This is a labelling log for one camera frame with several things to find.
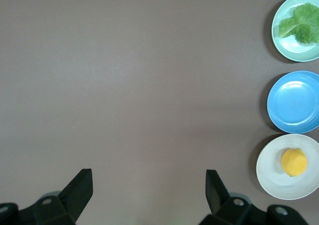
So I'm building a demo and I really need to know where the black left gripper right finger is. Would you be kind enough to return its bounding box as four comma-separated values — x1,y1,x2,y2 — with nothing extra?
201,169,265,225

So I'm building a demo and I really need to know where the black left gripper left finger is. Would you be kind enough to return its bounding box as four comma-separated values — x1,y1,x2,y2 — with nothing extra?
33,169,94,225

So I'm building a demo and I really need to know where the yellow lemon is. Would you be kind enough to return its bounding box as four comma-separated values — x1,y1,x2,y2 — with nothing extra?
281,148,308,178

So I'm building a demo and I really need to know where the green lettuce leaf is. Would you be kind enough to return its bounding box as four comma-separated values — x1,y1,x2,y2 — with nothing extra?
278,2,319,45

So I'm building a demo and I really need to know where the beige white plate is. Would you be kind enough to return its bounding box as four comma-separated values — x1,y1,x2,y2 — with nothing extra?
256,134,319,200

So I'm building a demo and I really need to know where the blue plate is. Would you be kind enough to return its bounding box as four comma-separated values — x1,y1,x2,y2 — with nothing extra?
267,70,319,134

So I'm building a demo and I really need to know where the light green plate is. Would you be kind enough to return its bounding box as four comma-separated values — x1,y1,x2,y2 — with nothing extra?
271,0,319,62

